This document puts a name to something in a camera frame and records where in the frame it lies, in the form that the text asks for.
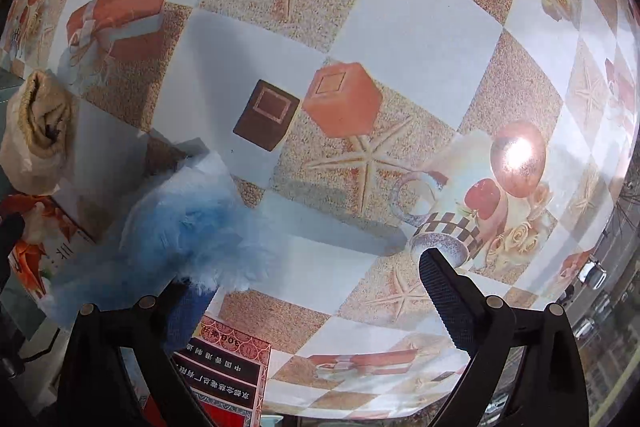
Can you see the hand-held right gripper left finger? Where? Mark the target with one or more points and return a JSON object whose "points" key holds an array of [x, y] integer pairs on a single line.
{"points": [[186, 318]]}

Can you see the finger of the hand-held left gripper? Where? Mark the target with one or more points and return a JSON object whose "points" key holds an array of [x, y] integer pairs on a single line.
{"points": [[10, 247]]}

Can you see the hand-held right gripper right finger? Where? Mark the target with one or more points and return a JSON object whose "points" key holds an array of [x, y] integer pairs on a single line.
{"points": [[445, 293]]}

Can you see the blue fluffy duster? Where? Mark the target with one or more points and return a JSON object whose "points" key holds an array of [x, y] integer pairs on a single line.
{"points": [[175, 227]]}

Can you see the orange floral box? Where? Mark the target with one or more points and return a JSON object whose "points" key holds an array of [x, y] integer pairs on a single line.
{"points": [[45, 252]]}

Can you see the red patterned box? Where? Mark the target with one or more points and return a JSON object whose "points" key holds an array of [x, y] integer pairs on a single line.
{"points": [[225, 377]]}

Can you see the beige sock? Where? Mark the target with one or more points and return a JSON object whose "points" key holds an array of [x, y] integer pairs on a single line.
{"points": [[40, 137]]}

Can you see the parked white car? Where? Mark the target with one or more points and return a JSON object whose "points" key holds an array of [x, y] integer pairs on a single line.
{"points": [[592, 274]]}

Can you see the checkered printed tablecloth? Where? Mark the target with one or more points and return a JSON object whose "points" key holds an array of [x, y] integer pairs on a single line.
{"points": [[425, 32]]}

